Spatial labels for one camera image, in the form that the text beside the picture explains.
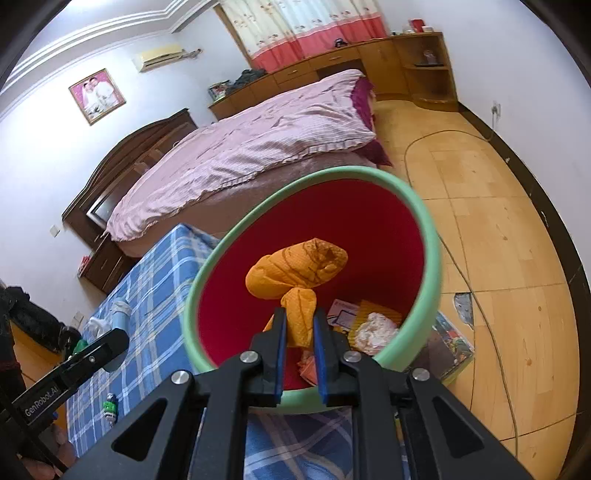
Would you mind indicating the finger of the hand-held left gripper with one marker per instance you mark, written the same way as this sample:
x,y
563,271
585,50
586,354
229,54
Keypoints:
x,y
97,350

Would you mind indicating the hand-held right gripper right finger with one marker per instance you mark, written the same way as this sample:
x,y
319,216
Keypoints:
x,y
322,364

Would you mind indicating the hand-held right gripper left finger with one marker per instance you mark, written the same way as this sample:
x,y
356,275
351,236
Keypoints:
x,y
278,355

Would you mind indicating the white tissue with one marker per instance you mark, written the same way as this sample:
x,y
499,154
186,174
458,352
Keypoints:
x,y
376,332

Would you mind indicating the orange snack packet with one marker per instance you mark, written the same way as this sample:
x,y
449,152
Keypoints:
x,y
374,307

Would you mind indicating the orange cloth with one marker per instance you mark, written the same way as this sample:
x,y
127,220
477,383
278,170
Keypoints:
x,y
295,272

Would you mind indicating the red bin with green rim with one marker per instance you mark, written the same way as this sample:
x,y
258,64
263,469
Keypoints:
x,y
314,212

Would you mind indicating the person's left hand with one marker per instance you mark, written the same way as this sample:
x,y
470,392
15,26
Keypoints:
x,y
55,441

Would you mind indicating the white plastic bag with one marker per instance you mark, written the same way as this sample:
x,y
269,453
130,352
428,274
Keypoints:
x,y
94,325

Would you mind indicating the light blue plastic item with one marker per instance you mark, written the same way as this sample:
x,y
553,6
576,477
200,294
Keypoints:
x,y
121,310

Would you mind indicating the small green white bottle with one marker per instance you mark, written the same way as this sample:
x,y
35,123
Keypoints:
x,y
110,407

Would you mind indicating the black hanging coat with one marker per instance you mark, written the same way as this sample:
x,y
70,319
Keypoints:
x,y
34,318

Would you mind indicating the blue plaid tablecloth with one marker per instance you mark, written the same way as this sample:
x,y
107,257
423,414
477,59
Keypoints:
x,y
152,295

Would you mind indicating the red item on nightstand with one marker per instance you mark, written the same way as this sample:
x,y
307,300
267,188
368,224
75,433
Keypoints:
x,y
84,266

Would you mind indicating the dark wooden nightstand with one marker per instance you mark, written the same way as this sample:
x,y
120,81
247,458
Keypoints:
x,y
108,265

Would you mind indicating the colourful printed book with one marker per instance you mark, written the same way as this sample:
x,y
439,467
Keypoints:
x,y
450,346

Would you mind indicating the dark wooden bed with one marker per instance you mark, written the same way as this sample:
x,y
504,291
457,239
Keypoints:
x,y
120,180

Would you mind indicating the pink striped blanket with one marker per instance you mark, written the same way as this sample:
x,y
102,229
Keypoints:
x,y
240,152

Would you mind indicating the maroon bed sheet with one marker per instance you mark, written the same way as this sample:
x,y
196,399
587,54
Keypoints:
x,y
367,106

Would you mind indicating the dark clothes pile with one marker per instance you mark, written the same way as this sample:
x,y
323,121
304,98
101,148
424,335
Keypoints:
x,y
249,78

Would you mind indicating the long wooden cabinet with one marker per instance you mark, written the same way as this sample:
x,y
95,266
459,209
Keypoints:
x,y
369,64

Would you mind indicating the glass ornament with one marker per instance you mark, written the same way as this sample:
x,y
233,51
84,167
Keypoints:
x,y
430,57

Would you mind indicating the cream and red curtain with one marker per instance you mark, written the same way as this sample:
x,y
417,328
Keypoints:
x,y
300,27

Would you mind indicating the red box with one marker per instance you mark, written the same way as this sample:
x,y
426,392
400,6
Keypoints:
x,y
417,25

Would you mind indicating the wall switch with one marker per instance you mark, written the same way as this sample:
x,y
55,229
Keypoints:
x,y
78,318

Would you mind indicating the wall outlet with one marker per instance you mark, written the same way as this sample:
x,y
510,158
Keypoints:
x,y
55,230

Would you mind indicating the framed wall picture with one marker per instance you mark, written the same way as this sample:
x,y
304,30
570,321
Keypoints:
x,y
97,96

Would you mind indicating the small photo frame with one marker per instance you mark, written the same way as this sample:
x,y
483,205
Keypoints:
x,y
219,90

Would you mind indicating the wall air conditioner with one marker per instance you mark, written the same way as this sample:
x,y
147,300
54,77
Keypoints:
x,y
159,56

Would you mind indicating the wall socket with plug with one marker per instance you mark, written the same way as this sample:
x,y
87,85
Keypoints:
x,y
496,110

